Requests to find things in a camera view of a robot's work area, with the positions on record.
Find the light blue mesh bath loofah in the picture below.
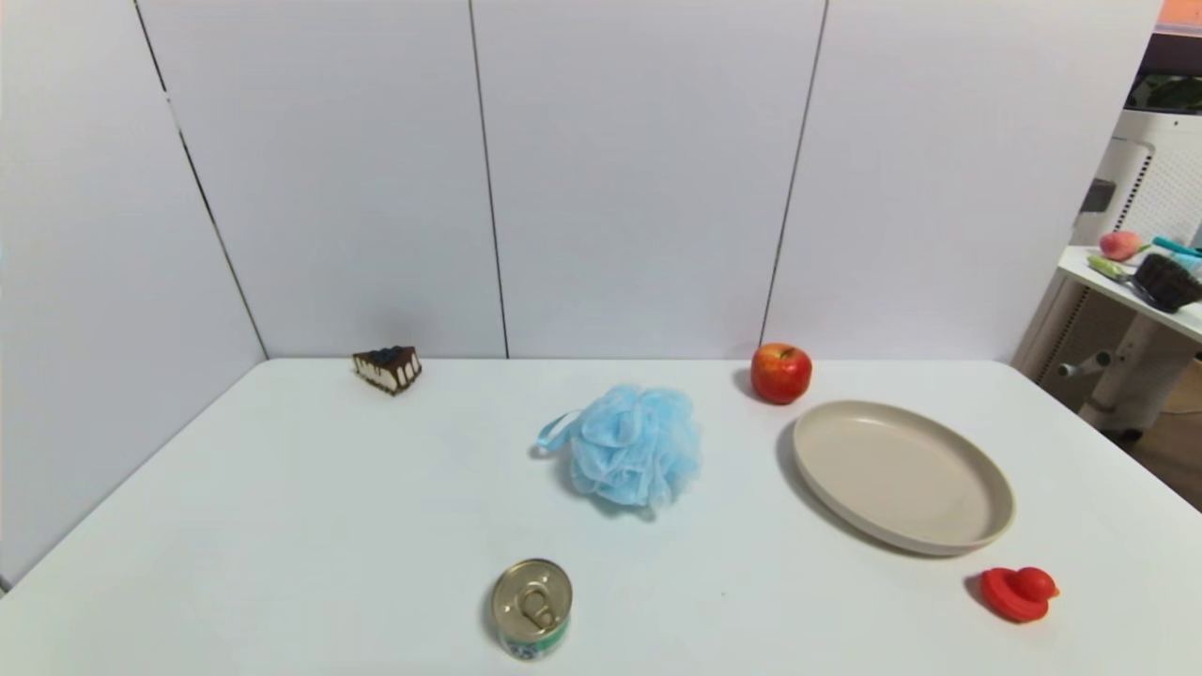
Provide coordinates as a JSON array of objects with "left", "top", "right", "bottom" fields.
[{"left": 536, "top": 383, "right": 703, "bottom": 513}]

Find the beige brown round plate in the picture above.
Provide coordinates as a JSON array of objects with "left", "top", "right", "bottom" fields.
[{"left": 792, "top": 400, "right": 1017, "bottom": 557}]

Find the red apple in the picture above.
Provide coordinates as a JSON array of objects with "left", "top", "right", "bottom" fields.
[{"left": 750, "top": 343, "right": 814, "bottom": 406}]

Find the chocolate cake slice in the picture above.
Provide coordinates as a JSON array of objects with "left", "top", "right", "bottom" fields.
[{"left": 352, "top": 346, "right": 424, "bottom": 396}]

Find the green tin can gold lid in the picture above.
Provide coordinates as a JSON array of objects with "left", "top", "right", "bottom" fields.
[{"left": 491, "top": 559, "right": 575, "bottom": 662}]

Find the red rubber duck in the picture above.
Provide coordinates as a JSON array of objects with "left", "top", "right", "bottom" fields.
[{"left": 979, "top": 566, "right": 1060, "bottom": 623}]

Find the white side table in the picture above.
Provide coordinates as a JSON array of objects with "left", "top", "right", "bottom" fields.
[{"left": 1012, "top": 245, "right": 1202, "bottom": 440}]

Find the black brush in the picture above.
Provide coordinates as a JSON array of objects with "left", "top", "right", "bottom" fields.
[{"left": 1132, "top": 253, "right": 1202, "bottom": 315}]

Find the white perforated appliance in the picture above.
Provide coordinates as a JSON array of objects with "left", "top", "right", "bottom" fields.
[{"left": 1071, "top": 75, "right": 1202, "bottom": 251}]

